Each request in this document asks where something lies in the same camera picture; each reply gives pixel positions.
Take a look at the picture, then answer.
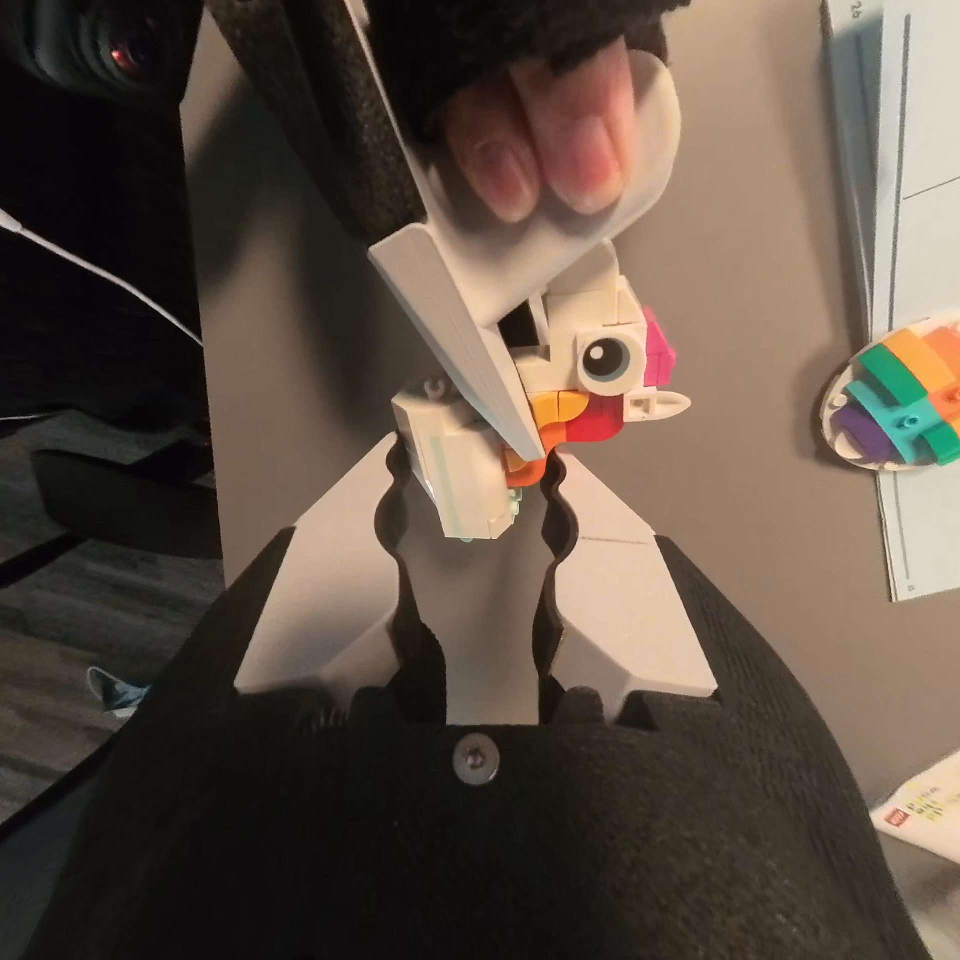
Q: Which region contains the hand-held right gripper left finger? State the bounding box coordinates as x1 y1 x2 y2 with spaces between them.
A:
234 431 450 727

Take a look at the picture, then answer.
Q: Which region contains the person's left hand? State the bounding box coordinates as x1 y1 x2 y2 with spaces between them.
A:
441 41 633 225

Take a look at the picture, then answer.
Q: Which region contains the rainbow lego build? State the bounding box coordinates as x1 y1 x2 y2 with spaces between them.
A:
819 318 960 475

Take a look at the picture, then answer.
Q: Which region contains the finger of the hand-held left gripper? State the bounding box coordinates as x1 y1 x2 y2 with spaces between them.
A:
367 225 547 461

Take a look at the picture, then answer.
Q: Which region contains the small blue object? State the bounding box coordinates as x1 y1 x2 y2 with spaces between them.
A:
86 663 151 723

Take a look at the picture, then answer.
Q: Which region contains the white cable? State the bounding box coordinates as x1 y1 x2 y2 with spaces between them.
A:
0 208 205 348

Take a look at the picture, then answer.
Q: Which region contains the white lego block build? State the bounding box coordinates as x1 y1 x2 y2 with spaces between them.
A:
391 377 522 543

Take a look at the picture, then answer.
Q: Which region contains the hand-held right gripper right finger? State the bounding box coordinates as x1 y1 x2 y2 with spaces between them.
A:
534 452 720 727

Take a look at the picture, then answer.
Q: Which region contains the white instruction booklet red logo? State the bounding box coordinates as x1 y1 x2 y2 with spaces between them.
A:
870 752 960 882

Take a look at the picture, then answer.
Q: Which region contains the lego unicorn head build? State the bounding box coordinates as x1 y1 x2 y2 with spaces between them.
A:
497 246 693 487

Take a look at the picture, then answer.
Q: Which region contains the black camera lens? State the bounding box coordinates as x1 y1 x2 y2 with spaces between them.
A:
11 0 185 102

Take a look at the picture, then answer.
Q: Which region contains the open light blue instruction booklet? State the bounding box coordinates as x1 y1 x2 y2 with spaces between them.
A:
821 0 960 603

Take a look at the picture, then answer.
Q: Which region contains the black chair base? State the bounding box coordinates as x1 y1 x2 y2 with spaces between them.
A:
0 446 222 586

